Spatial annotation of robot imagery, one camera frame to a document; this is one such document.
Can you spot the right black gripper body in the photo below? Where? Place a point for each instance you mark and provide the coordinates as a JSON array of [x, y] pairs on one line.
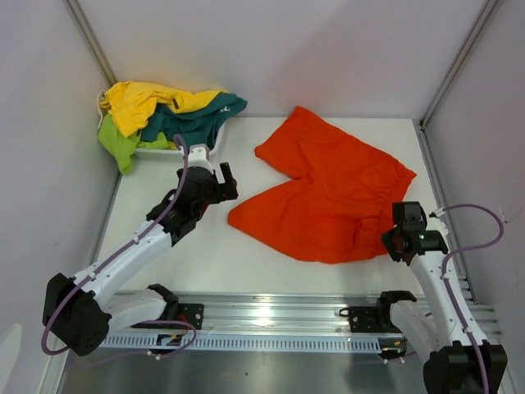
[[389, 240]]

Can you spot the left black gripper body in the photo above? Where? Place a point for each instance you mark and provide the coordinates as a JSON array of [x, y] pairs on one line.
[[217, 193]]

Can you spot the orange shorts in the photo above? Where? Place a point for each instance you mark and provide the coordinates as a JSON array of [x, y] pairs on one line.
[[337, 201]]

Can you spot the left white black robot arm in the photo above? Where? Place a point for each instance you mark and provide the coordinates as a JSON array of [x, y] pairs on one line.
[[83, 309]]

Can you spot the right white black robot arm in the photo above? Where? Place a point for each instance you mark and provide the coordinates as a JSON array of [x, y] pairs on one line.
[[456, 354]]

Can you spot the teal shorts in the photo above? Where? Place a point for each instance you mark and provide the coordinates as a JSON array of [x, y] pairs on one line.
[[196, 127]]

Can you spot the lime green shorts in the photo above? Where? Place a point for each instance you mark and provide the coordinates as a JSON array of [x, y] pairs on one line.
[[123, 148]]

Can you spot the yellow shorts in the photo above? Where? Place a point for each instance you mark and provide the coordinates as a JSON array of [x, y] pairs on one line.
[[132, 103]]

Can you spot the white plastic bin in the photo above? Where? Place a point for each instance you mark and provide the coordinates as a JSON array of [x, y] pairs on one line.
[[165, 155]]

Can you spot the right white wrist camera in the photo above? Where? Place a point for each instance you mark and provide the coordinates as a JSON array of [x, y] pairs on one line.
[[435, 222]]

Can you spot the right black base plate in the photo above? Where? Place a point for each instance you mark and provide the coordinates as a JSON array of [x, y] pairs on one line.
[[368, 319]]

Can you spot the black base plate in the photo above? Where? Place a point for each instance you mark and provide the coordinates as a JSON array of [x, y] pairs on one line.
[[368, 319], [170, 319]]

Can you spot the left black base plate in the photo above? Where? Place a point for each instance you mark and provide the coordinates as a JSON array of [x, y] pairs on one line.
[[170, 319]]

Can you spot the aluminium mounting rail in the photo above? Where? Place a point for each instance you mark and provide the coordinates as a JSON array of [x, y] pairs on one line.
[[294, 315]]

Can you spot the white slotted cable duct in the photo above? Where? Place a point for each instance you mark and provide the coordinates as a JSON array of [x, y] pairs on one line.
[[237, 342]]

